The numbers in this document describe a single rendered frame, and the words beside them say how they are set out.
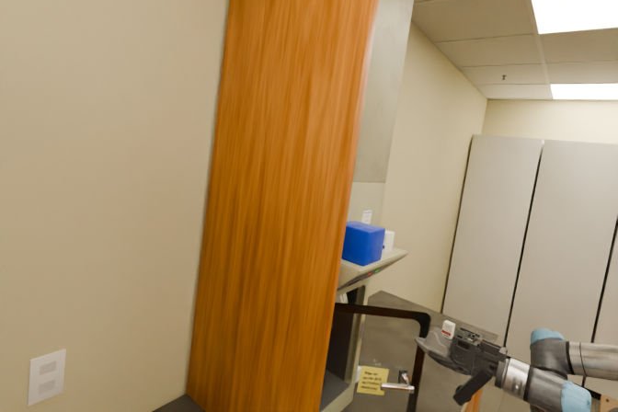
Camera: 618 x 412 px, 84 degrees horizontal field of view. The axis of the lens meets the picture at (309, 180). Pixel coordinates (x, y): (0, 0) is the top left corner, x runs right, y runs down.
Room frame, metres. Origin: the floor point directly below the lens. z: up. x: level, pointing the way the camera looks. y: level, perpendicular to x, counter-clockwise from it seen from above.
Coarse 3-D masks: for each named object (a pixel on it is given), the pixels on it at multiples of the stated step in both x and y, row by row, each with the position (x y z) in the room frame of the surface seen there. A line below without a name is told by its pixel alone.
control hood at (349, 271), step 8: (392, 248) 1.06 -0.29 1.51; (384, 256) 0.97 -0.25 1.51; (392, 256) 0.98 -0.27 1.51; (400, 256) 1.01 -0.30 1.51; (344, 264) 0.84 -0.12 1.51; (352, 264) 0.85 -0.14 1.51; (376, 264) 0.89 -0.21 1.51; (384, 264) 0.93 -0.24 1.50; (392, 264) 1.08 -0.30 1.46; (344, 272) 0.83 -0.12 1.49; (352, 272) 0.82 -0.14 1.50; (360, 272) 0.82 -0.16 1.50; (368, 272) 0.90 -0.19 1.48; (376, 272) 1.05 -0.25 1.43; (344, 280) 0.83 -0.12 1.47
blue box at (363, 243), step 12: (348, 228) 0.88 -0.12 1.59; (360, 228) 0.87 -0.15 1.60; (372, 228) 0.89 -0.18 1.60; (384, 228) 0.92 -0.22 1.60; (348, 240) 0.87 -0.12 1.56; (360, 240) 0.85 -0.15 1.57; (372, 240) 0.86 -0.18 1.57; (348, 252) 0.87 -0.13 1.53; (360, 252) 0.85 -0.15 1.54; (372, 252) 0.87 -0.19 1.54; (360, 264) 0.84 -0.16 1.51
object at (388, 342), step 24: (336, 312) 0.88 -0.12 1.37; (360, 312) 0.88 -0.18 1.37; (384, 312) 0.89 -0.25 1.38; (408, 312) 0.89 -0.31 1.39; (336, 336) 0.88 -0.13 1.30; (360, 336) 0.88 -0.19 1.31; (384, 336) 0.89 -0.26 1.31; (408, 336) 0.89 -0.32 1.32; (336, 360) 0.88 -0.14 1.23; (360, 360) 0.88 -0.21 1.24; (384, 360) 0.89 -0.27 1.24; (408, 360) 0.89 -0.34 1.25; (336, 384) 0.88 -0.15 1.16; (336, 408) 0.88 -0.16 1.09; (360, 408) 0.89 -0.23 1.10; (384, 408) 0.89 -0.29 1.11; (408, 408) 0.89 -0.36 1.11
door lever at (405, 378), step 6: (402, 378) 0.89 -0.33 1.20; (408, 378) 0.89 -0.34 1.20; (384, 384) 0.84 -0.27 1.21; (390, 384) 0.84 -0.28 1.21; (396, 384) 0.85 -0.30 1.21; (402, 384) 0.85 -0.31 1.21; (408, 384) 0.86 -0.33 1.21; (384, 390) 0.84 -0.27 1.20; (390, 390) 0.84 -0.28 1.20; (396, 390) 0.84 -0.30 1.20; (402, 390) 0.84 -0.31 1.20; (408, 390) 0.84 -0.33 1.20
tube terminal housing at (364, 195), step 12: (360, 192) 1.01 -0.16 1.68; (372, 192) 1.07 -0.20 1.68; (360, 204) 1.01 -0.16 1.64; (372, 204) 1.08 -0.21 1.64; (348, 216) 0.96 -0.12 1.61; (360, 216) 1.02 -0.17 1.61; (372, 216) 1.09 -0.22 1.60; (348, 288) 1.01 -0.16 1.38; (360, 288) 1.14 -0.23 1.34; (360, 300) 1.15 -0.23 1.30
